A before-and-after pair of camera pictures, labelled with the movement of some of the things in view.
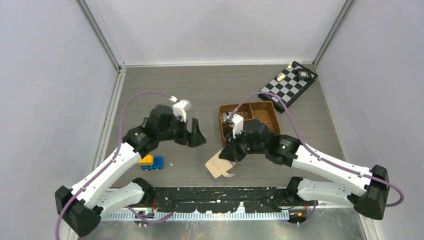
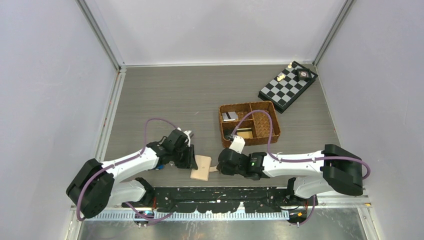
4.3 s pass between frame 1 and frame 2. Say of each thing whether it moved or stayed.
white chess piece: stayed
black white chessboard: stayed
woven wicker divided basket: stayed
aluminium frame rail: stayed
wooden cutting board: moved
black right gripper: moved
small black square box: stayed
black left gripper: moved
